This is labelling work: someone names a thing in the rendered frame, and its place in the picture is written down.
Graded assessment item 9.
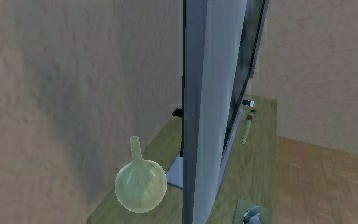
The olive green wooden stand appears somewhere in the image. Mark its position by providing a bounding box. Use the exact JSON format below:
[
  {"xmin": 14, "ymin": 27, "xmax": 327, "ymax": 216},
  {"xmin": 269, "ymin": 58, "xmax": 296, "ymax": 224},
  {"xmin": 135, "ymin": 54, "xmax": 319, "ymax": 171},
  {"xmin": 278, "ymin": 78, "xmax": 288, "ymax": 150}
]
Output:
[{"xmin": 86, "ymin": 95, "xmax": 278, "ymax": 224}]

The grey flat television set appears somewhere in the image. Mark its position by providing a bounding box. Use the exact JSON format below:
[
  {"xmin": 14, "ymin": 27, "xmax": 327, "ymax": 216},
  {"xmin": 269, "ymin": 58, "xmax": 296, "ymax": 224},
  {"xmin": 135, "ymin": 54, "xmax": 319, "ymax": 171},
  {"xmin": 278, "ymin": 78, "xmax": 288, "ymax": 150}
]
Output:
[{"xmin": 166, "ymin": 0, "xmax": 271, "ymax": 224}]

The round green glass vase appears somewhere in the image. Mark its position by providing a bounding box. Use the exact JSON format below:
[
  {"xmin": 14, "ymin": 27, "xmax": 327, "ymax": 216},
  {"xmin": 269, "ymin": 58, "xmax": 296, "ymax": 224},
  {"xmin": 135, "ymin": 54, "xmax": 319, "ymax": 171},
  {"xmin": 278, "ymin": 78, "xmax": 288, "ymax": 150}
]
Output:
[{"xmin": 114, "ymin": 135, "xmax": 168, "ymax": 214}]

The grey round metal object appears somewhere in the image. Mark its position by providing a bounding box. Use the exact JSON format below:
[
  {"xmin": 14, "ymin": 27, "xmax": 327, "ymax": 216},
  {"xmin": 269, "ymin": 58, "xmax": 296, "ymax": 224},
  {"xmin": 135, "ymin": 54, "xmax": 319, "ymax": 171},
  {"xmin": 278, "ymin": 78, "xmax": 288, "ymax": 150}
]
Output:
[{"xmin": 242, "ymin": 205, "xmax": 262, "ymax": 224}]

